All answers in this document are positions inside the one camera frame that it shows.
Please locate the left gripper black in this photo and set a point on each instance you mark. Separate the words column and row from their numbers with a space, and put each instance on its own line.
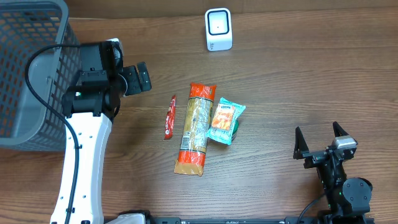
column 133, row 80

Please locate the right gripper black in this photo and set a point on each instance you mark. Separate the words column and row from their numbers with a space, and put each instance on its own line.
column 319, row 155

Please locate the red chocolate bar wrapper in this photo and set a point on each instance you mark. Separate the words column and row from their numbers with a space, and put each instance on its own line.
column 170, row 119

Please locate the spaghetti pack orange ends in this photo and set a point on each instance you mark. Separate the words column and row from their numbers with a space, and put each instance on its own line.
column 192, row 152

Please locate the teal tissue pack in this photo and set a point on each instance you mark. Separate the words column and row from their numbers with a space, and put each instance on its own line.
column 222, row 123

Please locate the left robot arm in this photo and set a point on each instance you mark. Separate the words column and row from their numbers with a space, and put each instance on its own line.
column 90, row 108

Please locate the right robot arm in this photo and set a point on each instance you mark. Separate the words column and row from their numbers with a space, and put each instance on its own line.
column 348, row 198

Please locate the white barcode scanner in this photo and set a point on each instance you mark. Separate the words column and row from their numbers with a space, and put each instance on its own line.
column 218, row 27

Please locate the grey plastic mesh basket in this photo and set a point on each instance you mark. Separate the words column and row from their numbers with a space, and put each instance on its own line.
column 26, row 27

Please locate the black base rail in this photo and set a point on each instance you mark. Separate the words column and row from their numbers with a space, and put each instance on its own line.
column 286, row 220

